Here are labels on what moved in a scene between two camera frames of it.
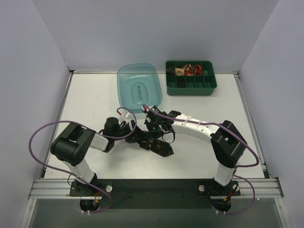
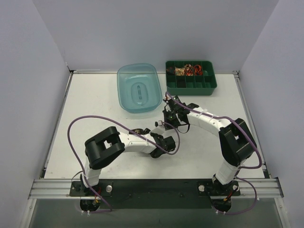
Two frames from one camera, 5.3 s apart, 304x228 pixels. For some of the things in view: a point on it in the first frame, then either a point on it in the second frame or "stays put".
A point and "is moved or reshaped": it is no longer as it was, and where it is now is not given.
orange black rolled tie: x=198 y=70 stays put
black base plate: x=156 y=194 stays put
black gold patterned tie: x=159 y=147 is moved or reshaped
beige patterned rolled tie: x=180 y=71 stays put
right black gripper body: x=155 y=127 -> x=169 y=114
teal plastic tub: x=138 y=84 stays put
